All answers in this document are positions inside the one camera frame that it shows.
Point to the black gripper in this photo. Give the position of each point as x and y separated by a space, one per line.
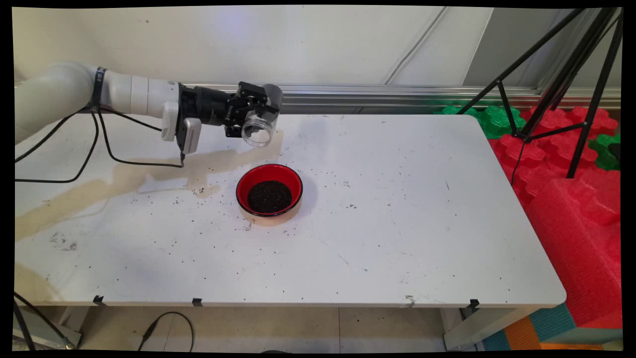
208 105

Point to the clear plastic jar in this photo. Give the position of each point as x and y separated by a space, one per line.
258 132

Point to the black seeds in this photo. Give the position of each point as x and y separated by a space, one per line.
270 197
273 95

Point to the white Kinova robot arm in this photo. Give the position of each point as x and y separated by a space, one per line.
74 89

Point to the red bowl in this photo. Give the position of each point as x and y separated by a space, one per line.
271 171

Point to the black seeds in bowl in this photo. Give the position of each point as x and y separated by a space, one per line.
270 197

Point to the green foam puzzle piece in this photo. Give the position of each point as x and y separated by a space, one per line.
606 151
497 122

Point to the grey table leg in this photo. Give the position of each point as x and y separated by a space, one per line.
49 333
487 325

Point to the red foam puzzle mats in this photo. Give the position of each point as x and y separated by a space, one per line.
541 144

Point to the black tripod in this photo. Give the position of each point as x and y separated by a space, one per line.
571 74

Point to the orange foam floor tile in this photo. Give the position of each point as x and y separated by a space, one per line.
521 335

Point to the large red foam block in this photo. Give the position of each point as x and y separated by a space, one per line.
576 248

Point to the teal foam floor tile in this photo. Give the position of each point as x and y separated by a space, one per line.
551 323

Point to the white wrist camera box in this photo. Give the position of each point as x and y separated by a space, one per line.
189 134

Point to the aluminium wall rail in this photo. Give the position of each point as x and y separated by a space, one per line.
372 93

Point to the white wall conduit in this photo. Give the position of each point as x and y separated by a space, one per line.
415 47

